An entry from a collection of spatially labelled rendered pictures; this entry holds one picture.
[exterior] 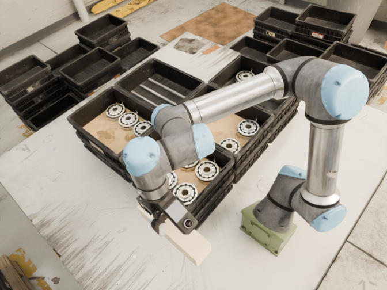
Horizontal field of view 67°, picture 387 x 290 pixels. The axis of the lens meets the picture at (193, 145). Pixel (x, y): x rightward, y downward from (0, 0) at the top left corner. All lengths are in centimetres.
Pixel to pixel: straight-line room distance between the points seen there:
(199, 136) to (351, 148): 111
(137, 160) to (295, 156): 105
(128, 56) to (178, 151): 229
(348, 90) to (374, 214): 162
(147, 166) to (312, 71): 46
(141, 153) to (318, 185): 55
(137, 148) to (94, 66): 208
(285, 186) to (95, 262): 82
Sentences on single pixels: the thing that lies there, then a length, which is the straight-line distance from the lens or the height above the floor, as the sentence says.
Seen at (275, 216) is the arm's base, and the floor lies 89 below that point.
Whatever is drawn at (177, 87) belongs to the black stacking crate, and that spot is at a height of 83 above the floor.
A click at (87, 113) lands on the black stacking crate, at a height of 88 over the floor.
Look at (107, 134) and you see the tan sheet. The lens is 152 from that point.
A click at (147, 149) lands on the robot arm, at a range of 58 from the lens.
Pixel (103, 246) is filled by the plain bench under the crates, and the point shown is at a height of 70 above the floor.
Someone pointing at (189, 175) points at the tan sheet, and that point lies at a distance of 126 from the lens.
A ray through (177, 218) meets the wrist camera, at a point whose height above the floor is 123.
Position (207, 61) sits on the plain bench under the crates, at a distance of 205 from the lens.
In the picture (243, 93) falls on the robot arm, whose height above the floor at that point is 137.
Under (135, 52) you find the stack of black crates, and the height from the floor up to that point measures 38.
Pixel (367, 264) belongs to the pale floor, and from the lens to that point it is 214.
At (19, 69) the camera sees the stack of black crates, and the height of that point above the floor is 53.
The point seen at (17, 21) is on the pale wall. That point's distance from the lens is 433.
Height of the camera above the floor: 189
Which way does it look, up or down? 51 degrees down
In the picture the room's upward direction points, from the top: 8 degrees counter-clockwise
